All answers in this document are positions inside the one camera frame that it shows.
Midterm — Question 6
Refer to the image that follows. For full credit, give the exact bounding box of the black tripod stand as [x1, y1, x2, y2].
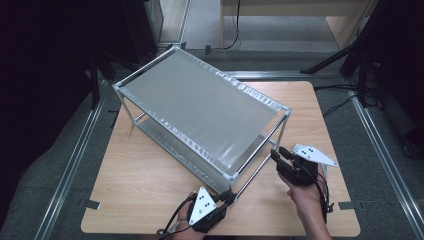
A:
[299, 0, 401, 109]
[87, 48, 153, 111]

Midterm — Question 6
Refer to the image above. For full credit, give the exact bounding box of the grey tape strip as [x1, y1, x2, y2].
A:
[79, 198, 101, 211]
[337, 200, 356, 211]

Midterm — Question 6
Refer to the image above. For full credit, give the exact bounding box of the light wooden desk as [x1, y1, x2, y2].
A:
[219, 0, 379, 50]

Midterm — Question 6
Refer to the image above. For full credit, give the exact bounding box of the black floor tape strip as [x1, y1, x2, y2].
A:
[107, 109, 120, 129]

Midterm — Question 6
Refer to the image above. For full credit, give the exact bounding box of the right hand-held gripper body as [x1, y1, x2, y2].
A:
[275, 143, 340, 187]

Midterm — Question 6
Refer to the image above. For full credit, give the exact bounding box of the black hanging cable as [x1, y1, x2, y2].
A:
[222, 0, 243, 51]

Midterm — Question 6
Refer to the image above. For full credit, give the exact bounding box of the black computer tower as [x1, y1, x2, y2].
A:
[121, 0, 164, 64]

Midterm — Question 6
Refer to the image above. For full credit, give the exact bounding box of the left hand-held gripper cable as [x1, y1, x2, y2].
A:
[156, 192, 198, 240]

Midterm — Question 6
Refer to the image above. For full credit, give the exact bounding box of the metal floor rail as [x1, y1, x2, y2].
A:
[33, 79, 109, 240]
[111, 68, 346, 82]
[348, 89, 424, 240]

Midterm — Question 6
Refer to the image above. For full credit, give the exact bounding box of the light wooden board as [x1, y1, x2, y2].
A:
[159, 0, 191, 44]

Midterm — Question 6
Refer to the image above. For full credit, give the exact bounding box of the right hand-held gripper cable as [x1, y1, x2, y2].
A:
[299, 161, 335, 224]

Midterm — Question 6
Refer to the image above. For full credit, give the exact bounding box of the black floor cable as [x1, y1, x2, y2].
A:
[313, 83, 359, 92]
[322, 96, 356, 118]

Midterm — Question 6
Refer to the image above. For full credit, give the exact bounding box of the dark curtain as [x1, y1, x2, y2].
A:
[0, 0, 128, 228]

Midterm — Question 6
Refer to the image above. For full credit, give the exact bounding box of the hand-held gripper cable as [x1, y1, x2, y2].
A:
[299, 161, 335, 224]
[156, 192, 198, 240]

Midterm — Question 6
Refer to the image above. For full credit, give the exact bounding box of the person's left hand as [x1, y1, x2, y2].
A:
[171, 191, 206, 240]

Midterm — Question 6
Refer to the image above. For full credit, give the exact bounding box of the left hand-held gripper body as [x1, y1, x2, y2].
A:
[187, 185, 230, 234]

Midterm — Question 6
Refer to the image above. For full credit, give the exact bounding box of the person's right hand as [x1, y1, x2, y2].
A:
[279, 164, 330, 214]

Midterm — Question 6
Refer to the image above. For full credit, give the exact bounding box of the silver two-tier shelf rack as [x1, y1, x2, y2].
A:
[112, 45, 293, 201]

